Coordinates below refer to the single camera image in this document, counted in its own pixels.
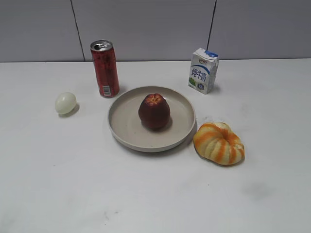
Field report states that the dark red apple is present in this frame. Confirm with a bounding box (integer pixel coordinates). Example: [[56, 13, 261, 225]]
[[138, 93, 170, 130]]

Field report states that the beige round plate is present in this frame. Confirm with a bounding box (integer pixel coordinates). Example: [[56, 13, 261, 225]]
[[108, 86, 197, 153]]

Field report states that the orange striped pumpkin toy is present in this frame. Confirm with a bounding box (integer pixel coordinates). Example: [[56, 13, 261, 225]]
[[193, 122, 245, 166]]

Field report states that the white milk carton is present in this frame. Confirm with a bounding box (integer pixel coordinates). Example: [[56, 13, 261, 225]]
[[188, 48, 219, 94]]

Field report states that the red drink can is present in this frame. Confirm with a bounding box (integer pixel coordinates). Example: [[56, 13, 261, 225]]
[[90, 40, 120, 98]]

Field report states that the white egg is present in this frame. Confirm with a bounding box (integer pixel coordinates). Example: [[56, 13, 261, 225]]
[[55, 92, 77, 115]]

